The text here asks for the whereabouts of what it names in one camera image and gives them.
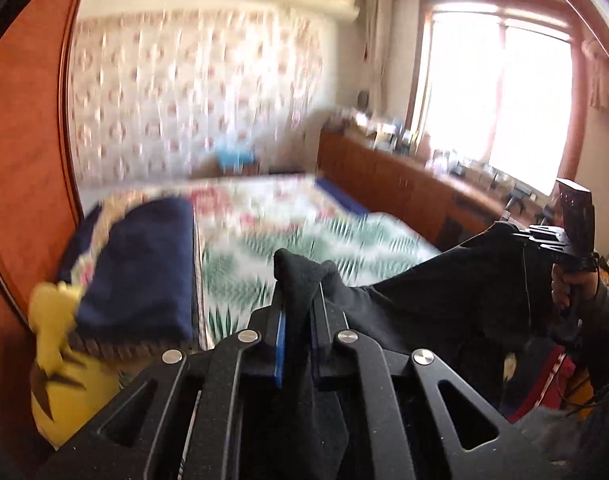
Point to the grey cloth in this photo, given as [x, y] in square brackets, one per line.
[574, 445]

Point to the wooden-framed window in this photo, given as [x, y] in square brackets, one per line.
[509, 100]

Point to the black t-shirt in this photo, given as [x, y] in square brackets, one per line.
[434, 300]

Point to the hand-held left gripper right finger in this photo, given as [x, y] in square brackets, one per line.
[329, 355]

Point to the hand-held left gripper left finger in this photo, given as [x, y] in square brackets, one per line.
[280, 350]

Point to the person's right hand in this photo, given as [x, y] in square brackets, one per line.
[561, 287]

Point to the person's right forearm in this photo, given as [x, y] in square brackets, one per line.
[604, 320]

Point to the wooden sideboard cabinet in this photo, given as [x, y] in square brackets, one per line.
[384, 175]

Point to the navy folded blanket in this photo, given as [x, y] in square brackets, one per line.
[144, 270]

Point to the floral blanket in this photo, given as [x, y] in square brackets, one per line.
[254, 200]

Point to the navy bed sheet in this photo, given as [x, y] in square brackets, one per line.
[344, 197]

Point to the red cloth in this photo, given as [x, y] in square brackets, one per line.
[544, 385]

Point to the yellow plush toy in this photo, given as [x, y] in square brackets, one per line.
[69, 390]

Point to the floral window curtain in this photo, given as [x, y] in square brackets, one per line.
[379, 50]
[596, 75]

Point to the leaf-print bed sheet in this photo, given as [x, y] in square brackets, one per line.
[284, 245]

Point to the pink bottle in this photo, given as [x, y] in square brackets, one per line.
[426, 147]

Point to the blue cardboard box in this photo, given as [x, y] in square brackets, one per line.
[237, 157]

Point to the wooden slatted wardrobe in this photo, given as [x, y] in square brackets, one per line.
[29, 160]

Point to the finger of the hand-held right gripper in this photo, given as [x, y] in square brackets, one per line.
[509, 235]

